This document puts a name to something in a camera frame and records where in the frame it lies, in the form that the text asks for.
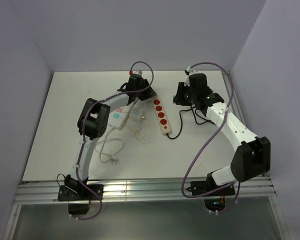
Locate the beige red power strip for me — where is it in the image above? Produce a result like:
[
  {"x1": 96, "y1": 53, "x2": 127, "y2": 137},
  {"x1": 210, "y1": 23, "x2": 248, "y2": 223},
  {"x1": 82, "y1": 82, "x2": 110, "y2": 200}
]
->
[{"x1": 152, "y1": 97, "x2": 171, "y2": 136}]

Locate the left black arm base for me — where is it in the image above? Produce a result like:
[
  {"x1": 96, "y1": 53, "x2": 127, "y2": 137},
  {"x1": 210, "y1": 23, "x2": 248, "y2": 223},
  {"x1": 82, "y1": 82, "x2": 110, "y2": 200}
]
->
[{"x1": 56, "y1": 173, "x2": 104, "y2": 217}]

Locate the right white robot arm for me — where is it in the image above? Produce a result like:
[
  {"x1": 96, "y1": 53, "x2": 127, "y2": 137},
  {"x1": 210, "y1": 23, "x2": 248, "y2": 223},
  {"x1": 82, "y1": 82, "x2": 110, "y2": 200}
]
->
[{"x1": 173, "y1": 73, "x2": 271, "y2": 195}]

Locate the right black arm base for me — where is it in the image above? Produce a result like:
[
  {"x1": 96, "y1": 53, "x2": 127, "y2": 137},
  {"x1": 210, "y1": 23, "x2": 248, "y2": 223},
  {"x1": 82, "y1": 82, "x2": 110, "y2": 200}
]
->
[{"x1": 186, "y1": 173, "x2": 239, "y2": 216}]

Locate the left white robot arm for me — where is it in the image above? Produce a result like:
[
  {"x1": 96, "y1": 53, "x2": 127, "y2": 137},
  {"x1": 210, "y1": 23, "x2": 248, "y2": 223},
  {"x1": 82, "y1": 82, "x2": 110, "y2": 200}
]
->
[{"x1": 64, "y1": 73, "x2": 157, "y2": 200}]

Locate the white cube socket adapter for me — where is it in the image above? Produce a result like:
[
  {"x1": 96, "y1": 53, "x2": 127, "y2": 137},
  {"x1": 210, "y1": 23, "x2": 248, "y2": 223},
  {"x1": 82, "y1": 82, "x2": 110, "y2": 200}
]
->
[{"x1": 129, "y1": 107, "x2": 146, "y2": 123}]

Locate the white multicolour power strip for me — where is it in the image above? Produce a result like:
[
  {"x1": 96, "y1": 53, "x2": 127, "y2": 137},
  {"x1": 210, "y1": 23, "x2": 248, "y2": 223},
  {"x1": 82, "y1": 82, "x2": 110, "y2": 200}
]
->
[{"x1": 108, "y1": 105, "x2": 132, "y2": 130}]

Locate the black power cord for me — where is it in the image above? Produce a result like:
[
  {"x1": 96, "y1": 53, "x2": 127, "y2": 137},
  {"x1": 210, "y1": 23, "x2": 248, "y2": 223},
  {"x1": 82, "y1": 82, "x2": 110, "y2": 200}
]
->
[{"x1": 166, "y1": 104, "x2": 216, "y2": 140}]

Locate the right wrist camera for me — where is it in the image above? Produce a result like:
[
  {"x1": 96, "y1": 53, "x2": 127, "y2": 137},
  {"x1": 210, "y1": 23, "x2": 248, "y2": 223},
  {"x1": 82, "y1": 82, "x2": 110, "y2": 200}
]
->
[{"x1": 184, "y1": 66, "x2": 198, "y2": 76}]

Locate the aluminium right rail frame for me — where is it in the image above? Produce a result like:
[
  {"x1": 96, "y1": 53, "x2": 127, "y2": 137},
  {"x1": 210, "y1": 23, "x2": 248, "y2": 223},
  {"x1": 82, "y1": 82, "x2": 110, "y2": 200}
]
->
[{"x1": 221, "y1": 70, "x2": 273, "y2": 181}]

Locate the aluminium rail frame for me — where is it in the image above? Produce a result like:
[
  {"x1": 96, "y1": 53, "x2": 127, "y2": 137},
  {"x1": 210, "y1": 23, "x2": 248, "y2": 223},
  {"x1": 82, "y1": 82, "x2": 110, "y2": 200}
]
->
[
  {"x1": 221, "y1": 70, "x2": 273, "y2": 181},
  {"x1": 3, "y1": 176, "x2": 291, "y2": 240}
]

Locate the aluminium front rail frame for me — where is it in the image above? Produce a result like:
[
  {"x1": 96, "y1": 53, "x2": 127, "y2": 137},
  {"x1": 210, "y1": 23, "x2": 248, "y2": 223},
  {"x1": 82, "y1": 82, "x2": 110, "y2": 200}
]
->
[{"x1": 3, "y1": 176, "x2": 291, "y2": 240}]

